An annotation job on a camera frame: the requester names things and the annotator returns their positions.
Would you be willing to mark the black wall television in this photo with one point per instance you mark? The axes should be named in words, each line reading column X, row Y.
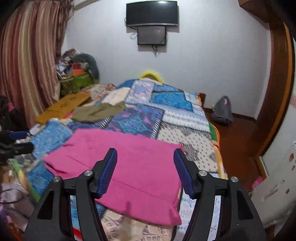
column 152, row 13

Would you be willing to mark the small black wall monitor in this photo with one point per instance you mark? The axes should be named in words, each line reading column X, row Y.
column 152, row 35

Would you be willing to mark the grey backpack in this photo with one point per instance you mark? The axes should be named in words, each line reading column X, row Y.
column 222, row 112

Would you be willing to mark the striped brown curtain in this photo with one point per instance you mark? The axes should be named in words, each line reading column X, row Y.
column 31, row 42

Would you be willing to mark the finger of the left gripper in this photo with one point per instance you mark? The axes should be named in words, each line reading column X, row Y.
column 17, row 135

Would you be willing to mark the blue patchwork bedspread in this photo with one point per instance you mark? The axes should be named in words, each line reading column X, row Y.
column 143, row 120

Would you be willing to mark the grey plush pillow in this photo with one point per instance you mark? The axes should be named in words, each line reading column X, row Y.
column 91, row 62

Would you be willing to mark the pink pants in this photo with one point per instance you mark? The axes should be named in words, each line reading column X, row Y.
column 145, row 184

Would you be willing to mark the yellow plush bed headrest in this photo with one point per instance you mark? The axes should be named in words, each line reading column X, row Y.
column 151, row 75

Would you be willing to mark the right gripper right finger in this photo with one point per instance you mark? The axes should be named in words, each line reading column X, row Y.
column 188, row 174

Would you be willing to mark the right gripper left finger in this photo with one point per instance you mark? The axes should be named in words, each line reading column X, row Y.
column 102, row 174

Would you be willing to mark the olive green shorts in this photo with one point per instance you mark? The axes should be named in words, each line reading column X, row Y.
column 92, row 114

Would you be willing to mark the striped orange blanket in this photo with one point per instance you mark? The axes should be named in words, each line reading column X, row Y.
column 97, row 91

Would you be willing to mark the white wardrobe door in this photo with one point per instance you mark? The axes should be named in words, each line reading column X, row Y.
column 274, row 198

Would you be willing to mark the yellow wooden folding table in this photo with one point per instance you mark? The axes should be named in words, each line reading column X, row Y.
column 63, row 107

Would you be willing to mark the pink slipper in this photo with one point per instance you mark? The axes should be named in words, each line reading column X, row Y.
column 257, row 182

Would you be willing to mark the green storage basket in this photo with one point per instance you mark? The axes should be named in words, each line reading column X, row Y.
column 75, row 84

